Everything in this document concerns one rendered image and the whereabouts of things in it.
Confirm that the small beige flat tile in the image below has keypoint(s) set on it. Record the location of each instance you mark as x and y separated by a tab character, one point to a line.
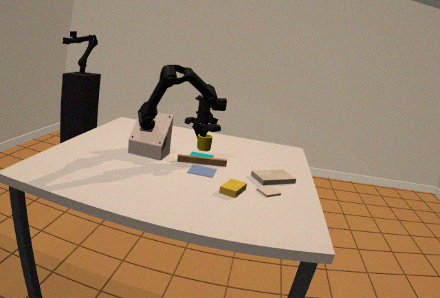
268	191

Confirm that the yellow rectangular block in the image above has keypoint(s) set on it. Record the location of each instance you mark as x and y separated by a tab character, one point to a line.
232	188

